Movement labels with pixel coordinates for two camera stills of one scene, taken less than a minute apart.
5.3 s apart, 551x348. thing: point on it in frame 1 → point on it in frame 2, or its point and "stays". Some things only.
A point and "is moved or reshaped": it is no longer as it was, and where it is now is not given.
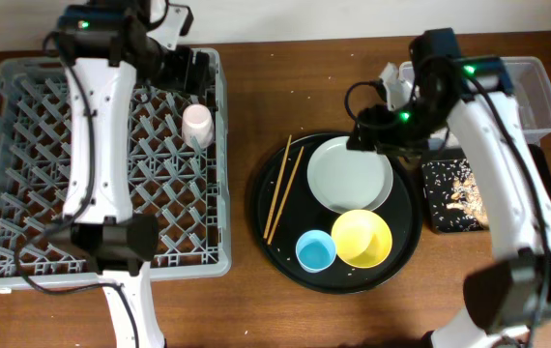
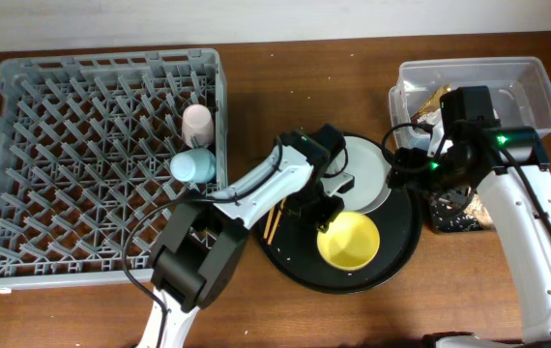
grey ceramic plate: x=349 y=181 stays
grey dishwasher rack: x=22 y=176 stays
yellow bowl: x=362 y=238 is moved or reshaped
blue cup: x=315 y=250 → x=196 y=165
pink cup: x=197 y=125 stays
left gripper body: x=184 y=74 → x=317 y=211
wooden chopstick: x=273 y=232 stays
